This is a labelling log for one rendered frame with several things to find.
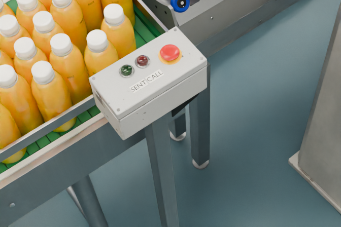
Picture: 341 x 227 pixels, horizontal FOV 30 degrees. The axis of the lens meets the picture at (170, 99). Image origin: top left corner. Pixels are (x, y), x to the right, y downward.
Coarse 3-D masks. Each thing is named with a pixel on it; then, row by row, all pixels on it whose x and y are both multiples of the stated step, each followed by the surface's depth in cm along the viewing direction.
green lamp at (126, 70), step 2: (126, 64) 117; (122, 66) 116; (124, 66) 116; (126, 66) 116; (128, 66) 116; (130, 66) 116; (122, 68) 116; (124, 68) 116; (126, 68) 116; (128, 68) 116; (130, 68) 116; (120, 70) 117; (122, 70) 116; (124, 70) 116; (126, 70) 116; (128, 70) 116; (130, 70) 116; (122, 72) 116; (124, 72) 116; (126, 72) 116; (128, 72) 116; (130, 72) 116; (124, 74) 116; (126, 74) 116; (128, 74) 116
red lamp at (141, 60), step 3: (138, 57) 117; (141, 57) 117; (144, 57) 117; (138, 60) 117; (141, 60) 117; (144, 60) 117; (147, 60) 117; (138, 63) 117; (141, 63) 117; (144, 63) 117
